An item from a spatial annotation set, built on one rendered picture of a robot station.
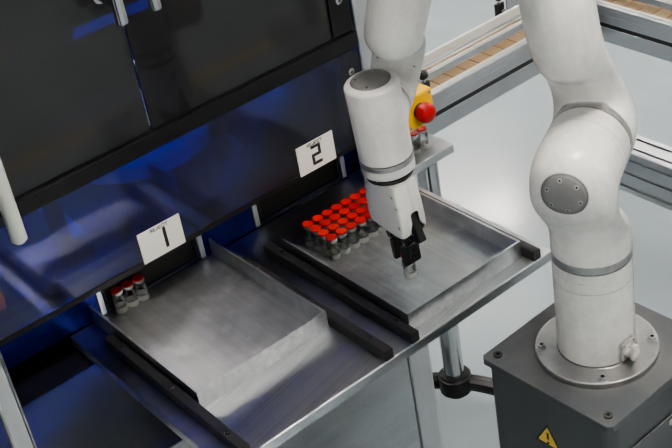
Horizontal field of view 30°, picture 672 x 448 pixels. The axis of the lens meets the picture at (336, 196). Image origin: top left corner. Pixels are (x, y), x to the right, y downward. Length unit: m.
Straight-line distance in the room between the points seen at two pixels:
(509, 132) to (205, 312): 2.28
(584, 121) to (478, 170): 2.36
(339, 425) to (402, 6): 1.14
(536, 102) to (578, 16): 2.80
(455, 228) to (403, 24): 0.62
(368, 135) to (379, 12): 0.21
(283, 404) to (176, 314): 0.33
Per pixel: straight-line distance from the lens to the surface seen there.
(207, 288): 2.24
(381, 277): 2.17
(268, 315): 2.14
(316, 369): 2.01
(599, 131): 1.74
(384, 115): 1.84
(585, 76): 1.72
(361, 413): 2.65
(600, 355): 1.95
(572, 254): 1.84
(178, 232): 2.16
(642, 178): 3.11
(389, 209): 1.94
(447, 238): 2.25
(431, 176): 2.73
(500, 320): 3.46
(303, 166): 2.27
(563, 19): 1.66
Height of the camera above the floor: 2.16
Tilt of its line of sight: 32 degrees down
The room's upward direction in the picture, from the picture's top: 10 degrees counter-clockwise
